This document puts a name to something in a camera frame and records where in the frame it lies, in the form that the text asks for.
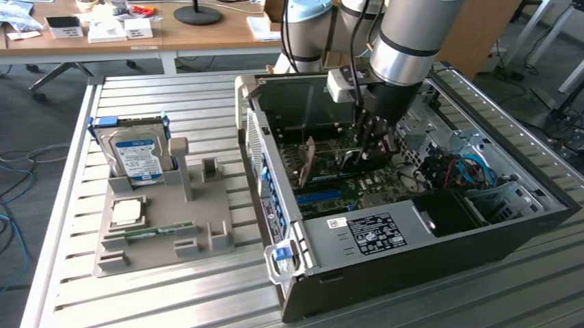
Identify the green RAM stick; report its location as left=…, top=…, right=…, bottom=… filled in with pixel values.
left=104, top=221, right=195, bottom=240

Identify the Nvidia Quadro graphics card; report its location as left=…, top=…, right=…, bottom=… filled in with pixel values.
left=297, top=135, right=397, bottom=188

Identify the blue disk wire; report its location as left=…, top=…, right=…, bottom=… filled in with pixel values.
left=460, top=154, right=499, bottom=189

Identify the grey power supply unit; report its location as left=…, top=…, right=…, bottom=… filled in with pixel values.
left=301, top=200, right=433, bottom=269

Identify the silver CPU chip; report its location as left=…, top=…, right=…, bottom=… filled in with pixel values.
left=111, top=200, right=146, bottom=226

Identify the green motherboard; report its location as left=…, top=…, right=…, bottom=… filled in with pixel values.
left=273, top=124, right=412, bottom=219

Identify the red plastic item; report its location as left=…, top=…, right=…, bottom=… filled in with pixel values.
left=130, top=3, right=159, bottom=18

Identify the silver perforated drive cage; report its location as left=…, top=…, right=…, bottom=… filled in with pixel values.
left=394, top=112, right=441, bottom=165

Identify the white box with black inside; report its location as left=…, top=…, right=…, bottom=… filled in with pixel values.
left=44, top=16, right=86, bottom=40

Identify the clear plastic bag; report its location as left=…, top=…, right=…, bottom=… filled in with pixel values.
left=0, top=0, right=44, bottom=31

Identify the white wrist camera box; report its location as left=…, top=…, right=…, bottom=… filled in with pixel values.
left=326, top=66, right=380, bottom=103

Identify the white box with round part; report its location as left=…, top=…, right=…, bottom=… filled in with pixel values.
left=86, top=18, right=128, bottom=44

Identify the small white labelled box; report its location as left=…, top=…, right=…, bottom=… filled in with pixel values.
left=123, top=17, right=154, bottom=40

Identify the grey printed parts rack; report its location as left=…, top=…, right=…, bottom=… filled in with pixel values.
left=94, top=136, right=238, bottom=279

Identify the silver disk bay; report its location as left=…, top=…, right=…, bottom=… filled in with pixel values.
left=465, top=180, right=547, bottom=225

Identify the open black PC case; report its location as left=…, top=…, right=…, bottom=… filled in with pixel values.
left=233, top=66, right=583, bottom=324

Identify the blue expansion slot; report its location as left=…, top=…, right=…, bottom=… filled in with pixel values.
left=296, top=189, right=342, bottom=206

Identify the wooden office desk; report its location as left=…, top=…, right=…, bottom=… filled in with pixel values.
left=0, top=0, right=414, bottom=102

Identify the black round lamp base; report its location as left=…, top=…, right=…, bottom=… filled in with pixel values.
left=173, top=0, right=223, bottom=25

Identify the blue floor cable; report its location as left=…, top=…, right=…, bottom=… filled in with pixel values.
left=0, top=163, right=36, bottom=295

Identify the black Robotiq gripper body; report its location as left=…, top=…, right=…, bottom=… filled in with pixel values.
left=364, top=81, right=424, bottom=127

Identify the hard disk with blue carrier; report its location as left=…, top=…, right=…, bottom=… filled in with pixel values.
left=86, top=114, right=177, bottom=187

